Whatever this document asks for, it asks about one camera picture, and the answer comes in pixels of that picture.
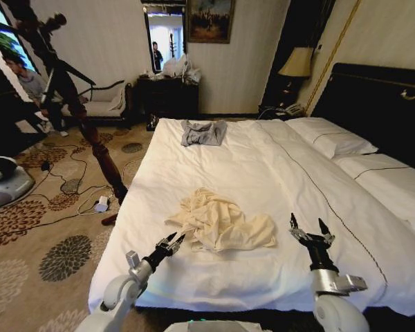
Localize white chaise longue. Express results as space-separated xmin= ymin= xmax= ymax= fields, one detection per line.
xmin=61 ymin=79 xmax=133 ymax=129

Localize dark framed wall mirror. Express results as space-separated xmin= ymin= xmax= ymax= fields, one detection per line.
xmin=143 ymin=2 xmax=188 ymax=75

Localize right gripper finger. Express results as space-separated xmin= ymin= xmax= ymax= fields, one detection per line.
xmin=317 ymin=217 xmax=336 ymax=245
xmin=288 ymin=212 xmax=311 ymax=243

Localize dark wooden desk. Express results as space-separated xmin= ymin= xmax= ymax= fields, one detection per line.
xmin=0 ymin=51 xmax=50 ymax=157

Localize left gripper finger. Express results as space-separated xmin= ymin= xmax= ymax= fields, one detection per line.
xmin=169 ymin=233 xmax=187 ymax=253
xmin=155 ymin=231 xmax=178 ymax=249

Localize white plastic bags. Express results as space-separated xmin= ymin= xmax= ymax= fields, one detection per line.
xmin=161 ymin=53 xmax=202 ymax=84

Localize dark wooden dresser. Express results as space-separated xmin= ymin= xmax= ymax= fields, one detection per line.
xmin=136 ymin=75 xmax=200 ymax=122

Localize white bed duvet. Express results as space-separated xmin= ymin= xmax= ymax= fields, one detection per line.
xmin=88 ymin=117 xmax=415 ymax=317

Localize dark wooden clothes hanger stand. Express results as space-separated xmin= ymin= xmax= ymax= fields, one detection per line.
xmin=0 ymin=12 xmax=129 ymax=226

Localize white desk telephone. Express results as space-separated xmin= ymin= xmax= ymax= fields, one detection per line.
xmin=283 ymin=102 xmax=306 ymax=117

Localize white robot front shell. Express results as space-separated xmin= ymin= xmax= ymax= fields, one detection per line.
xmin=165 ymin=320 xmax=264 ymax=332

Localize person standing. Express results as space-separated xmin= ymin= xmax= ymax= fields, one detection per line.
xmin=151 ymin=41 xmax=165 ymax=72

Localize dark wooden headboard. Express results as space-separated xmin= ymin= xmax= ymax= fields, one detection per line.
xmin=311 ymin=62 xmax=415 ymax=174

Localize table lamp with beige shade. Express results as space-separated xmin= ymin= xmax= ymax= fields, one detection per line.
xmin=277 ymin=46 xmax=314 ymax=104

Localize person seated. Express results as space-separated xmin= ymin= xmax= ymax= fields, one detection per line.
xmin=1 ymin=51 xmax=70 ymax=138

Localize dark nightstand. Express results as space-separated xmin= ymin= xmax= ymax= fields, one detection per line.
xmin=257 ymin=102 xmax=311 ymax=121

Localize cream crumpled garment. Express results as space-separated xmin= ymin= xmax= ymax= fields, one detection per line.
xmin=164 ymin=187 xmax=278 ymax=252

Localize bright window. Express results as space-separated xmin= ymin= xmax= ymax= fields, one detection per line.
xmin=0 ymin=0 xmax=37 ymax=74

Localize white power strip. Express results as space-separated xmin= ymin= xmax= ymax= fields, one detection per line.
xmin=93 ymin=195 xmax=112 ymax=213

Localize framed dark painting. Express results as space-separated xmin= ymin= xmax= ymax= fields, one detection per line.
xmin=185 ymin=0 xmax=236 ymax=45

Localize white pillow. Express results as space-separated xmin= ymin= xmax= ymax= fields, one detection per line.
xmin=285 ymin=117 xmax=380 ymax=159
xmin=333 ymin=153 xmax=415 ymax=236

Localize black floor cable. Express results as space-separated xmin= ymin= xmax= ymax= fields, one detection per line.
xmin=19 ymin=142 xmax=116 ymax=217

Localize grey crumpled garment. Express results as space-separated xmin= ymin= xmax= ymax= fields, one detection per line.
xmin=179 ymin=119 xmax=228 ymax=148

